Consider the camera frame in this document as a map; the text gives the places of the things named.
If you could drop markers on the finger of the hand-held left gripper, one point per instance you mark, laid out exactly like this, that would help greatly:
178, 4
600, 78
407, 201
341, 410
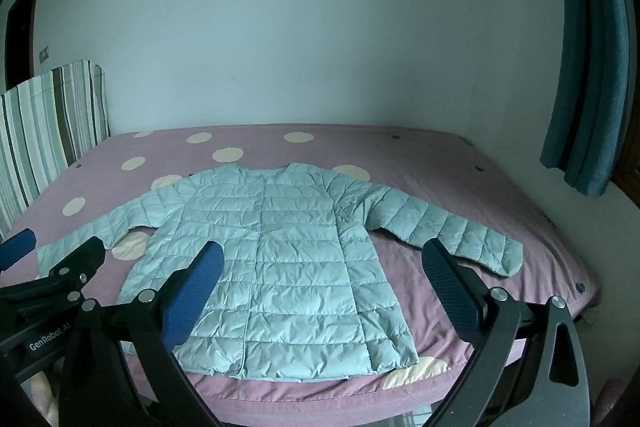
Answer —
82, 257
17, 247

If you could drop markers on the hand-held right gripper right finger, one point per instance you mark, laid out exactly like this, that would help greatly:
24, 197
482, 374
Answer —
450, 292

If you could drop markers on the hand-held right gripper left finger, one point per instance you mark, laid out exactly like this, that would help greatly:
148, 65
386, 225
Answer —
197, 292

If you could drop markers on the light blue quilted jacket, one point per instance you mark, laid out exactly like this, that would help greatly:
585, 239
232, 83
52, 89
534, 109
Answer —
290, 257

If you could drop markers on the pale floral quilt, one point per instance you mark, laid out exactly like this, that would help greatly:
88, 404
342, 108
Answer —
35, 399

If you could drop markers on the striped headboard cushion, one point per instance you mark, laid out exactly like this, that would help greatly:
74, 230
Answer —
45, 127

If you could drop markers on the pink dotted bed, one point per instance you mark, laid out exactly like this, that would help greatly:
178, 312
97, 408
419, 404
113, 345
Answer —
450, 167

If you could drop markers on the brown wooden furniture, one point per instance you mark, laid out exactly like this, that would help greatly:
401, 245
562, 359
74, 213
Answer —
629, 187

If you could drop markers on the dark door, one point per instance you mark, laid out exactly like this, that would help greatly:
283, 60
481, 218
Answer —
20, 37

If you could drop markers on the teal curtain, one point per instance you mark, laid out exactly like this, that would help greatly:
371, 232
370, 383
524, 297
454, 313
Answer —
590, 57

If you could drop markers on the wall switch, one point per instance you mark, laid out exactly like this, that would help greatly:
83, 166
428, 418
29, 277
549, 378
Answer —
45, 54

